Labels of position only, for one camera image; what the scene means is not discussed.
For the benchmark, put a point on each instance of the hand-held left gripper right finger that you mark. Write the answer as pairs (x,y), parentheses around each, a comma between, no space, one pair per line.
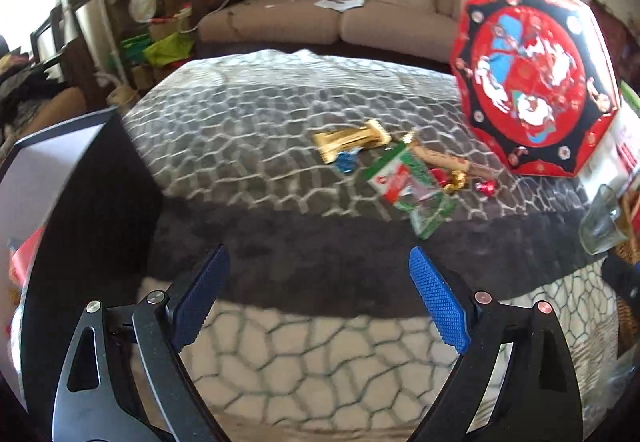
(440,302)

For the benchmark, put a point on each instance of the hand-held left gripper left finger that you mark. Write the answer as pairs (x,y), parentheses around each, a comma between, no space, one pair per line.
(197,302)

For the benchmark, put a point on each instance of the gold foil snack packet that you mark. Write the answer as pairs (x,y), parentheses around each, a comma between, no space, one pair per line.
(350,138)

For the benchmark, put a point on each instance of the red octagonal festive tin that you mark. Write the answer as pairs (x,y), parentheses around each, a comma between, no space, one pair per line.
(530,77)

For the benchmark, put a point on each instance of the gold wrapped candy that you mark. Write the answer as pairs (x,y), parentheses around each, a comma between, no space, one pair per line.
(457,182)

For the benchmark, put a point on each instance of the red wrapped candy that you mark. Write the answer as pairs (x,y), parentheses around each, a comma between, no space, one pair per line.
(440,176)
(486,188)

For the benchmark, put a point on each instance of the green red white packet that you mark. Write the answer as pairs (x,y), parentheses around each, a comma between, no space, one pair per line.
(400,182)

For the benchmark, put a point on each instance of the black box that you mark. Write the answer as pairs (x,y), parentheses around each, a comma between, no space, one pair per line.
(100,202)

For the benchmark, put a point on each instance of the beige paper stick wrapper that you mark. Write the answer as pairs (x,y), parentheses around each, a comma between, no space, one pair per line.
(450,159)

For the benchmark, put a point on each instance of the blue wrapped candy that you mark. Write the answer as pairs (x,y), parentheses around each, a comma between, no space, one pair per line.
(346,162)

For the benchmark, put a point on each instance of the clear glass cup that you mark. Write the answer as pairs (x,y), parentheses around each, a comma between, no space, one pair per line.
(600,227)

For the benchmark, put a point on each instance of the grey patterned blanket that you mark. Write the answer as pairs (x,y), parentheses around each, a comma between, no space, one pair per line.
(280,132)

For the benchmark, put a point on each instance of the white box with red print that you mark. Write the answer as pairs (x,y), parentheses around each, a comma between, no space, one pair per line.
(612,147)

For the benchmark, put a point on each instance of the green plastic bag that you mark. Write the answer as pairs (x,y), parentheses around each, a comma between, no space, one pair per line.
(167,49)

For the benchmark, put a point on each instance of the black chair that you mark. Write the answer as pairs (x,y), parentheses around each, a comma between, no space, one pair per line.
(75,47)

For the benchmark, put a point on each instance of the white fan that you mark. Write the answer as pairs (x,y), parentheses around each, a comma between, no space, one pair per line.
(142,4)

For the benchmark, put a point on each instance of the white papers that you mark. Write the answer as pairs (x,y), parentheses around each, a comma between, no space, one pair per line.
(341,3)

